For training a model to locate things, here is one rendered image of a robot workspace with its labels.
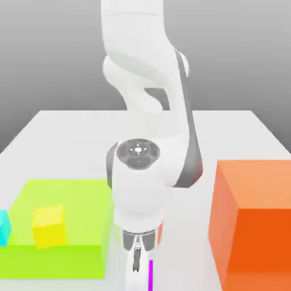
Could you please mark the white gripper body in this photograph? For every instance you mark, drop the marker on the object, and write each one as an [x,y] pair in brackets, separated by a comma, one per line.
[143,278]

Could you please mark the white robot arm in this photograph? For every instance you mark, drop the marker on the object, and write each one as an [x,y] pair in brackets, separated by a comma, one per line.
[138,193]

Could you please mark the small magenta cube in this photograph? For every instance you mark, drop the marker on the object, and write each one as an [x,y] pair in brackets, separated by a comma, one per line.
[150,276]

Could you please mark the small yellow cube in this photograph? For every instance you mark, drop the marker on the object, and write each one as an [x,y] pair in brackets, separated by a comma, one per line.
[48,229]

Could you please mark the small cyan cube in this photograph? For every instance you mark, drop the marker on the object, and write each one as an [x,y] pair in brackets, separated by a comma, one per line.
[4,228]

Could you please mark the large lime green box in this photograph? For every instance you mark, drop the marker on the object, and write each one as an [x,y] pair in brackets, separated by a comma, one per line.
[86,211]

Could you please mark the large orange box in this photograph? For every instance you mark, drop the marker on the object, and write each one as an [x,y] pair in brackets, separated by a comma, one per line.
[259,238]

